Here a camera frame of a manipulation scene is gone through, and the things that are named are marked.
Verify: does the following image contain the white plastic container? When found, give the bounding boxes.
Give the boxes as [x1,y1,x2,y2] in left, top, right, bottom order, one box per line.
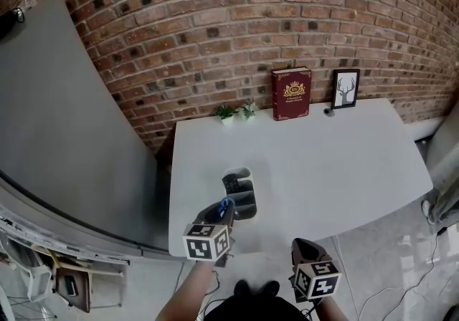
[26,264,54,303]

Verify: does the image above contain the person's left forearm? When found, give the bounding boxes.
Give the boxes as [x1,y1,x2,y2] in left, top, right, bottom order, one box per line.
[154,261,217,321]

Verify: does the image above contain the small pale-leaved potted plant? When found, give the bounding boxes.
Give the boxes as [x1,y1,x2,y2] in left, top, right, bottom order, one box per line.
[236,100,260,123]

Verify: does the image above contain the person's left black shoe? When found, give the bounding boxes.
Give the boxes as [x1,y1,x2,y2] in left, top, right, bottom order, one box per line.
[233,279,256,300]

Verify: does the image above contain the black remote control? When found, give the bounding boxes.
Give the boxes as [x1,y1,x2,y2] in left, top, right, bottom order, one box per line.
[222,173,242,193]

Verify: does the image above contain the person's right forearm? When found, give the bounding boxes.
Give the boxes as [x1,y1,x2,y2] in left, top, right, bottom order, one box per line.
[314,297,351,321]

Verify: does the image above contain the white desk organizer tray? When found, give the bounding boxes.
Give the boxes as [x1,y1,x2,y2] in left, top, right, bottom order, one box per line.
[222,166,260,221]

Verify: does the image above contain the black object on partition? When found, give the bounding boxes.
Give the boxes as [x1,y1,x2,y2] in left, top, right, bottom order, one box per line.
[0,6,25,40]

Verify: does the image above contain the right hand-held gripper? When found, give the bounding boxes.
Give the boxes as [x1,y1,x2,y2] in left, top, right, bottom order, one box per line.
[288,237,343,303]

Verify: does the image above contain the person's right black shoe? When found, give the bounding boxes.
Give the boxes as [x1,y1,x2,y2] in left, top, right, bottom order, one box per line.
[259,279,281,300]

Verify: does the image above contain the thin black floor cable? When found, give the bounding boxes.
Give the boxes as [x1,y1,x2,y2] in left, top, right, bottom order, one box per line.
[354,228,459,315]

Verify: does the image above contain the black picture frame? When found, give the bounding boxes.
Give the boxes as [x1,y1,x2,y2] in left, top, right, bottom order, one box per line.
[330,68,361,110]

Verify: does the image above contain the person's black trousers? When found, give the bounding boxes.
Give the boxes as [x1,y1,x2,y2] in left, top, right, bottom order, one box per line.
[203,295,306,321]

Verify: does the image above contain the red hardcover book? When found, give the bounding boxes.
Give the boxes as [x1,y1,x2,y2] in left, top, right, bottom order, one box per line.
[270,66,313,122]

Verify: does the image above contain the white desk with drawers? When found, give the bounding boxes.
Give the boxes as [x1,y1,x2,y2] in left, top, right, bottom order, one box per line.
[168,97,435,260]

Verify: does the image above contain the person's black shoe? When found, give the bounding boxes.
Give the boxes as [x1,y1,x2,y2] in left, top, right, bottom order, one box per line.
[233,279,256,300]
[259,279,281,300]

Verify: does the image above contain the grey curved partition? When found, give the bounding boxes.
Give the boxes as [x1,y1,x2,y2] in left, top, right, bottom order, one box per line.
[0,0,174,259]

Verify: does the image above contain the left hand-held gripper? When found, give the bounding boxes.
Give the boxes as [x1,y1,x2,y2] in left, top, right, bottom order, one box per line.
[182,202,239,269]

